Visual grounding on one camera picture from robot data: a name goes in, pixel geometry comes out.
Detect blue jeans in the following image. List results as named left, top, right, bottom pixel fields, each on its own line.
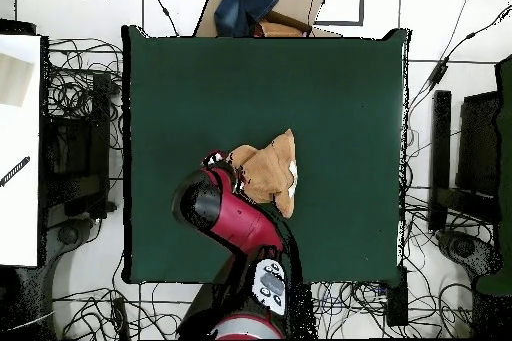
left=213, top=0, right=280, bottom=38

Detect black equipment stand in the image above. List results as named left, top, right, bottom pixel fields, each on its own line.
left=41, top=71, right=119, bottom=220

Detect black power strip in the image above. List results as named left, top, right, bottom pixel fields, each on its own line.
left=112, top=296, right=131, bottom=341

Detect peach terry towel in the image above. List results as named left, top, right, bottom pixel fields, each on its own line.
left=225, top=128, right=299, bottom=220

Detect black cable with adapter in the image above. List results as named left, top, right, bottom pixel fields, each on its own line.
left=405, top=4, right=512, bottom=126

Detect black panel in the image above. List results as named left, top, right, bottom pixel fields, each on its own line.
left=454, top=90, right=503, bottom=198

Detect office chair base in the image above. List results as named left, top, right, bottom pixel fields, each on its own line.
left=435, top=228, right=503, bottom=278
left=11, top=214, right=107, bottom=340

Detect black striped tool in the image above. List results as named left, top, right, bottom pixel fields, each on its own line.
left=0, top=155, right=32, bottom=189

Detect dark green table cloth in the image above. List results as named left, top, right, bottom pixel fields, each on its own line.
left=121, top=24, right=411, bottom=286

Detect black upright post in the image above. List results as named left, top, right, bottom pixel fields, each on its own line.
left=428, top=89, right=453, bottom=234

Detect orange cloth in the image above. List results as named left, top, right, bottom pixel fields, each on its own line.
left=257, top=20, right=307, bottom=38

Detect beige block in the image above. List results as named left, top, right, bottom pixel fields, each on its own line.
left=0, top=51, right=35, bottom=108

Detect white table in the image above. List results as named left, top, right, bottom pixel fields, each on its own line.
left=0, top=33, right=43, bottom=268

